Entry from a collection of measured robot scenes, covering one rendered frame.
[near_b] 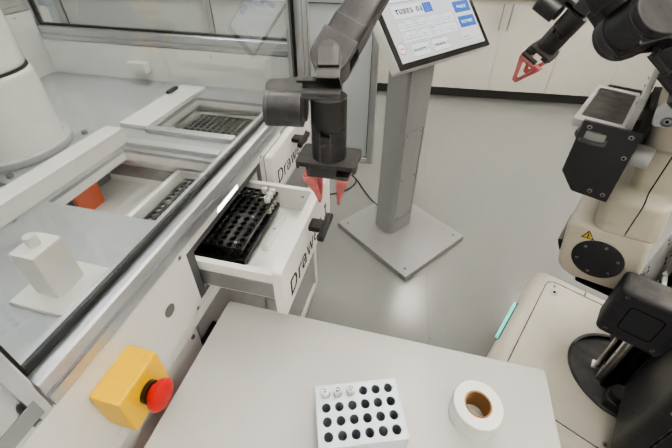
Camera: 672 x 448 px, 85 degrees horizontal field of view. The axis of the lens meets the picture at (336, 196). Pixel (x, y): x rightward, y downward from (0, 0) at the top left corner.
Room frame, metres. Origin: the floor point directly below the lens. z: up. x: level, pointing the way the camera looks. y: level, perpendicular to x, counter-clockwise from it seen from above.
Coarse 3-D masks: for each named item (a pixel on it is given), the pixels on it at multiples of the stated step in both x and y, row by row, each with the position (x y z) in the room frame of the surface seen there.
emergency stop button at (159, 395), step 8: (160, 384) 0.23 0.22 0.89; (168, 384) 0.23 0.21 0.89; (152, 392) 0.22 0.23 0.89; (160, 392) 0.22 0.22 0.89; (168, 392) 0.22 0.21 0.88; (152, 400) 0.21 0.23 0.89; (160, 400) 0.21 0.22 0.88; (168, 400) 0.22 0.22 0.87; (152, 408) 0.20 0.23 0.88; (160, 408) 0.21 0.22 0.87
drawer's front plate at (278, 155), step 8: (288, 128) 0.87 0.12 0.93; (296, 128) 0.89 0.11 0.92; (304, 128) 0.95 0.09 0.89; (280, 136) 0.83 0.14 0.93; (288, 136) 0.83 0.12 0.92; (280, 144) 0.78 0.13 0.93; (288, 144) 0.83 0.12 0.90; (296, 144) 0.88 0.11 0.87; (304, 144) 0.95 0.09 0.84; (272, 152) 0.75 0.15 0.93; (280, 152) 0.77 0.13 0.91; (288, 152) 0.82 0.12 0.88; (296, 152) 0.88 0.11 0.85; (264, 160) 0.72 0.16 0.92; (272, 160) 0.73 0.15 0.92; (280, 160) 0.77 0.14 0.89; (272, 168) 0.72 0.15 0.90; (272, 176) 0.72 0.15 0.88; (280, 176) 0.76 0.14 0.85
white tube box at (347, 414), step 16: (336, 384) 0.27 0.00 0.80; (352, 384) 0.27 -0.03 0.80; (368, 384) 0.27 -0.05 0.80; (384, 384) 0.27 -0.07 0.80; (320, 400) 0.25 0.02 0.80; (336, 400) 0.25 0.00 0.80; (352, 400) 0.25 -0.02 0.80; (368, 400) 0.25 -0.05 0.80; (384, 400) 0.25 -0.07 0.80; (400, 400) 0.25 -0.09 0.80; (320, 416) 0.23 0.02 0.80; (336, 416) 0.23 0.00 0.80; (352, 416) 0.23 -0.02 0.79; (368, 416) 0.23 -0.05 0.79; (384, 416) 0.23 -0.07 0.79; (400, 416) 0.23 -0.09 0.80; (320, 432) 0.21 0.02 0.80; (336, 432) 0.21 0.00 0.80; (352, 432) 0.21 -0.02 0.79; (368, 432) 0.21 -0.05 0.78; (384, 432) 0.22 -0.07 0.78; (400, 432) 0.21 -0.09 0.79
